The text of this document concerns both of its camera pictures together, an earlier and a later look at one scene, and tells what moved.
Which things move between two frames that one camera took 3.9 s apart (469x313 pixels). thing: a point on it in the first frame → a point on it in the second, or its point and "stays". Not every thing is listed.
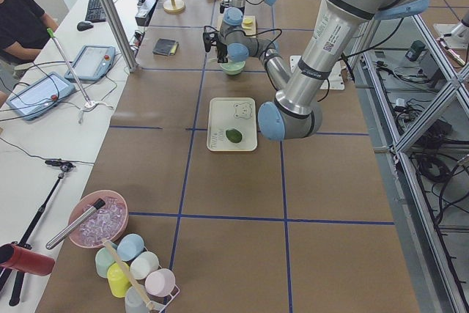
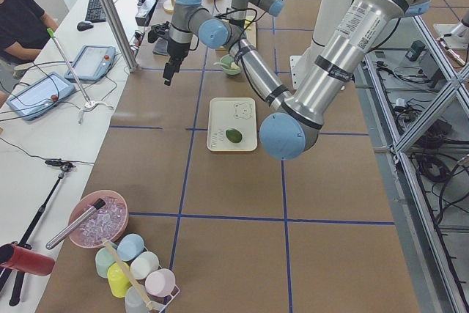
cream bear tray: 231,113 stays
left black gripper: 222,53 → 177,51
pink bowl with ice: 109,222 stays
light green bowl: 234,67 stays
